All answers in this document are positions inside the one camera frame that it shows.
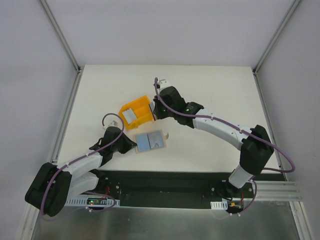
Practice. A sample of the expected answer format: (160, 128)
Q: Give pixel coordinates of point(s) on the white credit card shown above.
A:
(142, 142)
(152, 106)
(156, 140)

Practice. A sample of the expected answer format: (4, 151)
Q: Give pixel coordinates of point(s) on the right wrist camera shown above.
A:
(163, 83)

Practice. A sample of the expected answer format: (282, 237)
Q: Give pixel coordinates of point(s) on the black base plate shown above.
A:
(174, 190)

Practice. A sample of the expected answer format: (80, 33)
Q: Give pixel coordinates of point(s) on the left aluminium post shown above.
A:
(59, 34)

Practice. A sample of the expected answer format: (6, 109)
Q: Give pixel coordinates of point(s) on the right aluminium post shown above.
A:
(277, 34)

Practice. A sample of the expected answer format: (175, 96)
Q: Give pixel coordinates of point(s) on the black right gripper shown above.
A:
(158, 110)

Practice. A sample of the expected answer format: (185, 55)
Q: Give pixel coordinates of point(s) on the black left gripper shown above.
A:
(122, 144)

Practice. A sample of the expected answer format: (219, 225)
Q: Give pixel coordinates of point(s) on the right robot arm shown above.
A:
(253, 143)

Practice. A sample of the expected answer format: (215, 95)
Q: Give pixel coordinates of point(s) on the beige card holder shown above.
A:
(165, 137)

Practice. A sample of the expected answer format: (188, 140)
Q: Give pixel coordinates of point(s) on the yellow plastic bin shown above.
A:
(141, 108)

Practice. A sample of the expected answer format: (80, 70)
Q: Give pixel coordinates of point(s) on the white cable duct left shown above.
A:
(86, 201)

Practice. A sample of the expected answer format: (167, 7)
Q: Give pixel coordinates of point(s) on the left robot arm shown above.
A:
(54, 185)

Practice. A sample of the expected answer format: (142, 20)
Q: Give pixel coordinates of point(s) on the aluminium frame rail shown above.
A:
(279, 191)

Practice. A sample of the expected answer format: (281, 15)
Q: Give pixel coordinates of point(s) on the white cable duct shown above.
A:
(219, 205)
(86, 201)

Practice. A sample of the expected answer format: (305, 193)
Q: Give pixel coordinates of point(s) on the aluminium post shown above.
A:
(59, 34)
(277, 34)

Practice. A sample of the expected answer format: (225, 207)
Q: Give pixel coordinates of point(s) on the white cable duct right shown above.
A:
(219, 205)

